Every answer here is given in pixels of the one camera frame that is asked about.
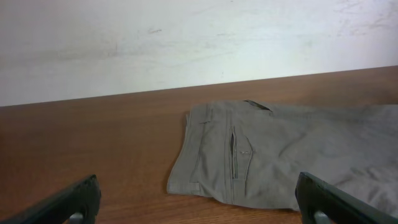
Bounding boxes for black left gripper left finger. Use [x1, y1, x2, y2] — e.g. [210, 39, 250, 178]
[1, 174, 101, 224]

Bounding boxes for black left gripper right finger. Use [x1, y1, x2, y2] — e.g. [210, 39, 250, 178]
[295, 172, 397, 224]

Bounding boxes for grey shorts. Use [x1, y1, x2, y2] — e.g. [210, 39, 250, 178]
[167, 100, 397, 217]

